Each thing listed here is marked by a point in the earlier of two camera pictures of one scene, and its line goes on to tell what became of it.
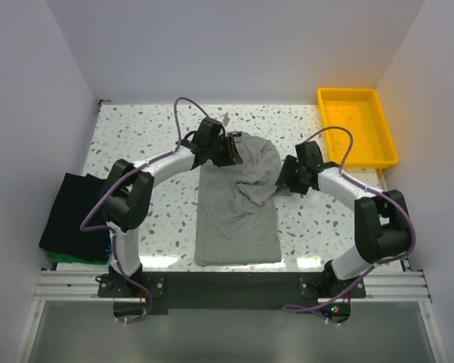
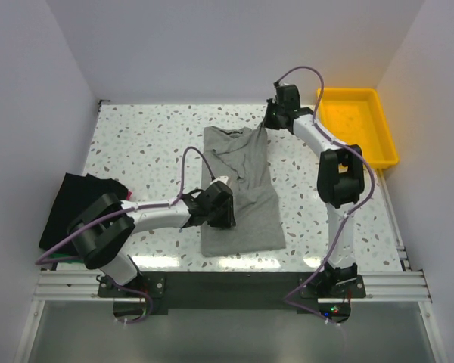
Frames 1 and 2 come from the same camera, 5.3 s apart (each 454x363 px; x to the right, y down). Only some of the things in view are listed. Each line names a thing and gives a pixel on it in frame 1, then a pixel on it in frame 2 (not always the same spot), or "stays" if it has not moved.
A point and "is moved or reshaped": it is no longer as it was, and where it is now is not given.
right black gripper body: (299, 186) → (272, 120)
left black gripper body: (212, 149) → (221, 218)
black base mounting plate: (231, 290) stays
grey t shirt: (237, 219) is moved or reshaped
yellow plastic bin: (361, 110) stays
